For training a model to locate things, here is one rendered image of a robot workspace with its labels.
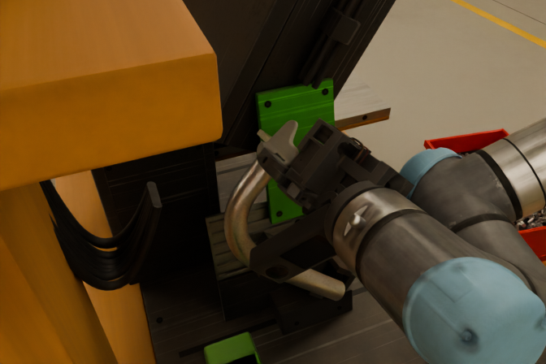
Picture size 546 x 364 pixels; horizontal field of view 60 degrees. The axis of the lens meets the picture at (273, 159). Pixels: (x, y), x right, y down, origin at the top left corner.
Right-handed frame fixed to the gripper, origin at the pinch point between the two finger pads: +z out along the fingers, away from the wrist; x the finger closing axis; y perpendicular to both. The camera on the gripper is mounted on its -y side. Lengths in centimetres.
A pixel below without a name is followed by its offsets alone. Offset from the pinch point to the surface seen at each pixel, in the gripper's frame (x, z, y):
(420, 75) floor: -172, 210, 80
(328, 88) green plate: -5.1, 8.5, 11.9
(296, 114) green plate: -3.5, 8.6, 6.2
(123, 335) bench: -6.6, 16.2, -40.5
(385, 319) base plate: -37.1, 1.9, -12.1
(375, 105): -23.2, 22.3, 16.6
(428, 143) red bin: -52, 36, 20
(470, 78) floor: -196, 196, 98
